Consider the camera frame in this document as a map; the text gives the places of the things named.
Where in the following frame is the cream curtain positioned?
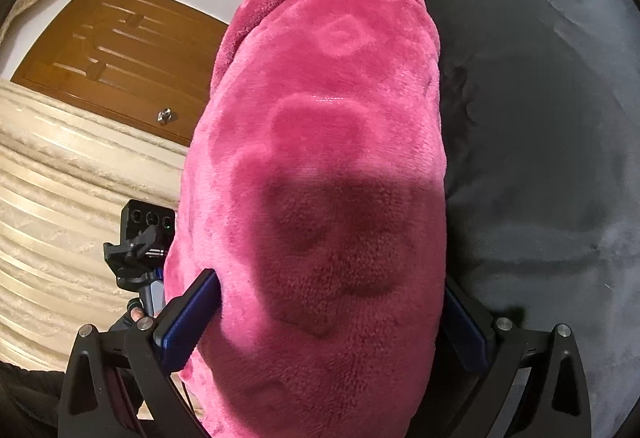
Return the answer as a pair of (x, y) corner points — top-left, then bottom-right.
(0, 78), (206, 419)

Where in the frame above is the wooden door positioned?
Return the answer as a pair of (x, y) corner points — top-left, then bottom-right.
(11, 0), (231, 147)

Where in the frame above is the person's left forearm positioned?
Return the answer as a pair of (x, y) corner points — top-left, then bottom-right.
(0, 360), (66, 438)

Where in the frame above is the dark grey blanket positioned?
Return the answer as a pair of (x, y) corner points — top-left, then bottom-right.
(407, 0), (640, 438)

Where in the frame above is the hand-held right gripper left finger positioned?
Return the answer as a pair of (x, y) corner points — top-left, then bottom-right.
(57, 268), (222, 438)

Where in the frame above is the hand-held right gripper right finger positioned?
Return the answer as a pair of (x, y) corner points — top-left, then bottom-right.
(441, 275), (593, 438)

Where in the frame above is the pink fleece pajama top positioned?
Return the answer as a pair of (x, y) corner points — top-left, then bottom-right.
(164, 0), (448, 438)

